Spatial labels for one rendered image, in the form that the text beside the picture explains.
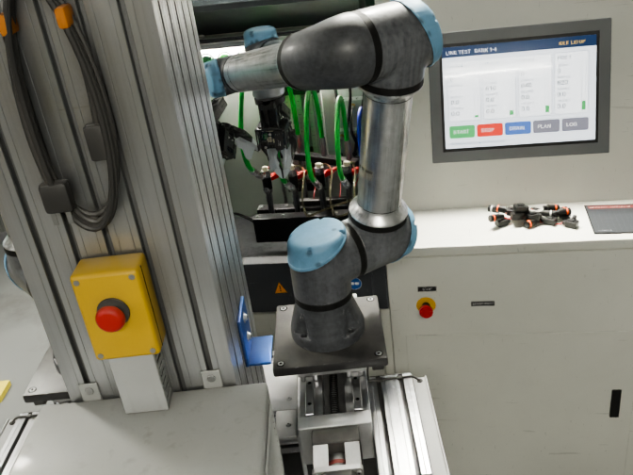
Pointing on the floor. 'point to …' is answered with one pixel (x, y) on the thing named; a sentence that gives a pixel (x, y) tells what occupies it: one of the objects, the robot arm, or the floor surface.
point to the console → (524, 287)
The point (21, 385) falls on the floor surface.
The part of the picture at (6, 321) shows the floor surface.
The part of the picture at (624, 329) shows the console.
